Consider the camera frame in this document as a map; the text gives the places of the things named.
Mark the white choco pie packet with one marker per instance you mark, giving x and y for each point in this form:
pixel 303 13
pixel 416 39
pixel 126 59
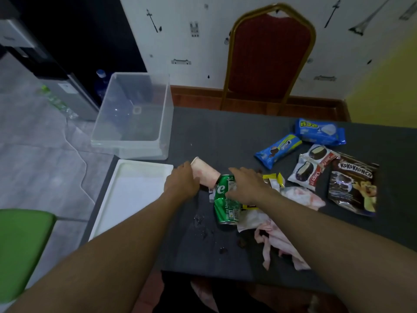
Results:
pixel 317 153
pixel 304 174

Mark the person's left forearm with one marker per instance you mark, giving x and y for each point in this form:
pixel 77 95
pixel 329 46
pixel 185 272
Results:
pixel 97 264

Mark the white table leg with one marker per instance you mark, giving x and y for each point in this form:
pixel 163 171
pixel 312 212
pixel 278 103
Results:
pixel 314 304

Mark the green soda can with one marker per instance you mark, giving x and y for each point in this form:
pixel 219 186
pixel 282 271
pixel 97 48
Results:
pixel 226 208

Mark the person's right forearm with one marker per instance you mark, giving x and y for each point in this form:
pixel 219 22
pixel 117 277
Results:
pixel 342 251

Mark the red chair gold frame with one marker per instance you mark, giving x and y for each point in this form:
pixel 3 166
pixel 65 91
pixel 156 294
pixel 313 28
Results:
pixel 267 55

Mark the pink stained tissues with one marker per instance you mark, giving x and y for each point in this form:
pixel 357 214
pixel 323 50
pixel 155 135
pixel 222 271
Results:
pixel 303 197

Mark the green chair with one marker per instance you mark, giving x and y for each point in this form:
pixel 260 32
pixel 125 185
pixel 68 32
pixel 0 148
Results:
pixel 22 251

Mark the Koko Krunch cereal pouch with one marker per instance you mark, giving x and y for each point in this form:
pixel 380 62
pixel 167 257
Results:
pixel 353 185

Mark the white bin lid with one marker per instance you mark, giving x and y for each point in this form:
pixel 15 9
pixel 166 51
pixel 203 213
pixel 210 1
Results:
pixel 127 195

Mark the clear plastic storage bin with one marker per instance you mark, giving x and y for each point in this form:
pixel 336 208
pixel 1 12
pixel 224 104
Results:
pixel 130 127

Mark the person's right hand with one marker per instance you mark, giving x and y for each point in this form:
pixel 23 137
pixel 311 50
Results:
pixel 254 189

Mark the wide blue wafer snack packet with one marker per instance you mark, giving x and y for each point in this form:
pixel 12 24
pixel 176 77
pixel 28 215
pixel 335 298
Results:
pixel 319 131

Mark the person's black shorts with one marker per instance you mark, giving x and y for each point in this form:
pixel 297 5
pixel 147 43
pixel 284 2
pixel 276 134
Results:
pixel 176 296

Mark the pink paper cup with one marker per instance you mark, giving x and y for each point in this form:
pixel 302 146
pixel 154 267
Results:
pixel 207 174

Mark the yellow brown snack wrapper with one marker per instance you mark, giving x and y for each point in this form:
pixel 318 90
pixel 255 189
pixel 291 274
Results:
pixel 273 180

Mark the silver black water dispenser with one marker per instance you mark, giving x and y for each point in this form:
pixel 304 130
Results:
pixel 71 94

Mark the green capped clear bottle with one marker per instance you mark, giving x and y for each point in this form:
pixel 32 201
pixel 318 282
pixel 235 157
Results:
pixel 55 101

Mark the blue water jug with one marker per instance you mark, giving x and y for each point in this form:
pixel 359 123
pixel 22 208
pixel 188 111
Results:
pixel 101 83

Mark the person's left hand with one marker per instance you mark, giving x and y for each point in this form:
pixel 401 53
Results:
pixel 182 185

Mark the blue Oreo cookie packet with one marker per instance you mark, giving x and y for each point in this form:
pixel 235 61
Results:
pixel 277 149

